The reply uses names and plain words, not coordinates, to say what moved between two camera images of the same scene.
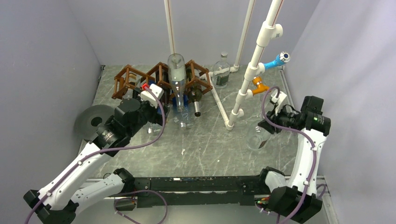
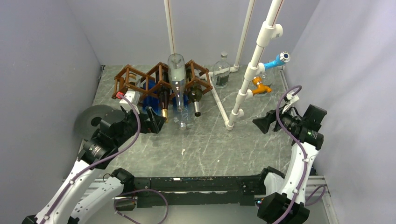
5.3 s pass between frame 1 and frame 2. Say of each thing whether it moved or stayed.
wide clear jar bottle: moved
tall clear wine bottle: stayed
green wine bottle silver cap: stayed
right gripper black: stayed
